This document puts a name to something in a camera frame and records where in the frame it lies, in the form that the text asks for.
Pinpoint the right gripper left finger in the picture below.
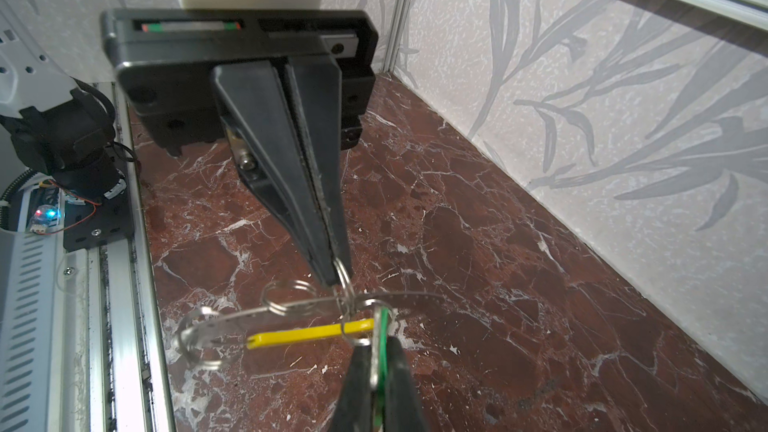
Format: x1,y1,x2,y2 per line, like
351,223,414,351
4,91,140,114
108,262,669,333
328,346,373,432

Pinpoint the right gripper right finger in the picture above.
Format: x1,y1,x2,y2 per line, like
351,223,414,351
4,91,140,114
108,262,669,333
383,336,429,432

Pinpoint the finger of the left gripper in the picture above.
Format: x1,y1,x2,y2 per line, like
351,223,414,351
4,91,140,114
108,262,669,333
211,59,340,287
286,55,351,279

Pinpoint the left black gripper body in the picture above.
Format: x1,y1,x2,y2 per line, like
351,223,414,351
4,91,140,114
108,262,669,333
100,8,379,157

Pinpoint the green key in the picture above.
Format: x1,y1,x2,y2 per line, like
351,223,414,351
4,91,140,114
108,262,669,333
369,299,391,431

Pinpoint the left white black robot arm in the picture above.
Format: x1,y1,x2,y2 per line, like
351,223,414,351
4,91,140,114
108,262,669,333
1,8,378,287

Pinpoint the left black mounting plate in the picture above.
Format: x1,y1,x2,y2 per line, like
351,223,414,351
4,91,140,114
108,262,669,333
63,190,135,252

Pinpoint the green led circuit board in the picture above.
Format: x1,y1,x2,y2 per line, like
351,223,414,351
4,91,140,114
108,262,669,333
27,187,63,235

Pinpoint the slotted grey cable duct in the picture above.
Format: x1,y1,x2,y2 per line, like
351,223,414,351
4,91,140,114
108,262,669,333
0,230,68,432

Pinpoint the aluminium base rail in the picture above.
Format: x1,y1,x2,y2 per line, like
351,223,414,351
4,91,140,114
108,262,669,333
54,83,176,431

